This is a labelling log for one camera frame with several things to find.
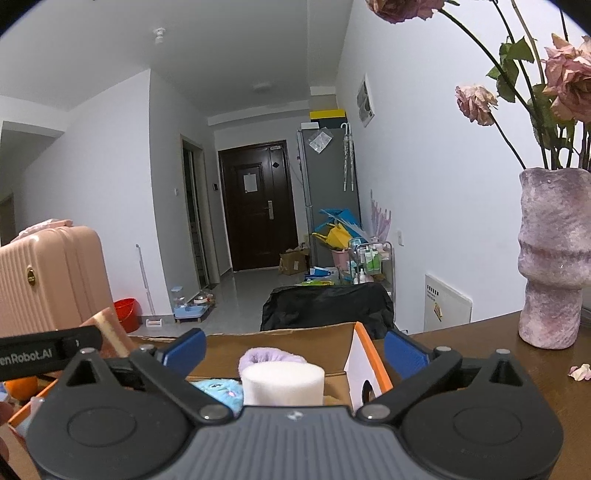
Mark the grey refrigerator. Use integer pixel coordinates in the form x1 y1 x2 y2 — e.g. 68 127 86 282
296 124 363 278

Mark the folded white umbrella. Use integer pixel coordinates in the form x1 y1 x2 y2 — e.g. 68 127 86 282
341 122 356 192

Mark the blue plush toy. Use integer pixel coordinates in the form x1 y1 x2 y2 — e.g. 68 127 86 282
189 378 245 411

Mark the pink fuzzy vase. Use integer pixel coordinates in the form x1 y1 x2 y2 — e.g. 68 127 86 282
517 168 591 349

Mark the orange-edged cardboard box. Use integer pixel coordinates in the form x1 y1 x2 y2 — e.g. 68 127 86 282
7 322 394 428

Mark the yellow and black box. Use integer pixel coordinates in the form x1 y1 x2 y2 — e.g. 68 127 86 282
309 109 347 130

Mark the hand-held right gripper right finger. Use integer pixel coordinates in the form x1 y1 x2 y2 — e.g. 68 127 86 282
358 329 539 423

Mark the clear plastic bag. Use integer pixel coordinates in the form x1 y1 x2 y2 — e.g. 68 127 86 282
308 131 334 153

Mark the wall electrical panel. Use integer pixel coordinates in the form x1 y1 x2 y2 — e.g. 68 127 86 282
356 74 376 127

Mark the yellow bag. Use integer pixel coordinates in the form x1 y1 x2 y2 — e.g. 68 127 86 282
313 224 354 251

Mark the dried pink rose bouquet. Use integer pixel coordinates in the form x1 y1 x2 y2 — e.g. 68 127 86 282
365 0 591 171

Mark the pink sponge block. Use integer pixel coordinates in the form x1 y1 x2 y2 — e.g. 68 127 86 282
88 307 132 358

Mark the white foam cylinder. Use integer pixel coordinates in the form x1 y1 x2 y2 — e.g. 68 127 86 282
241 362 326 407

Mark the red bucket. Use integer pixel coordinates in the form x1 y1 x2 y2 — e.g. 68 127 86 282
113 298 140 334

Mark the blue pet feeder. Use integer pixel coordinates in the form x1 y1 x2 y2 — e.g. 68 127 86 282
171 286 215 321

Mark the side room door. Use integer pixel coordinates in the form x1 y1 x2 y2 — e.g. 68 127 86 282
181 135 208 289

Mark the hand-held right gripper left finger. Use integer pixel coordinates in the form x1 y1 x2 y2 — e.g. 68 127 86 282
55 328 234 423

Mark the white board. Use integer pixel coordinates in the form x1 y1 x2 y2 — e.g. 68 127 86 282
425 272 474 332

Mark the orange fruit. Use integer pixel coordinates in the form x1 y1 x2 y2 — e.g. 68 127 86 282
6 376 38 400

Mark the white mop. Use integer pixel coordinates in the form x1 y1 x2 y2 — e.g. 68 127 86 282
135 244 162 328

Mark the pink ribbed suitcase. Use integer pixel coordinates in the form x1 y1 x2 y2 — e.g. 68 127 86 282
0 218 116 340

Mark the purple fuzzy plush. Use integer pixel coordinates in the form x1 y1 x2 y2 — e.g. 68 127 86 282
238 347 308 374

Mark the brown cardboard carton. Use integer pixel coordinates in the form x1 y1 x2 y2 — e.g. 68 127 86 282
278 249 309 276

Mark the metal rolling cart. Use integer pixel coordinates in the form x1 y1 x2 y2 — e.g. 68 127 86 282
353 241 395 291

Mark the dark brown entrance door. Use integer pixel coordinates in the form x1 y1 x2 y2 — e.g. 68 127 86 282
218 140 299 272

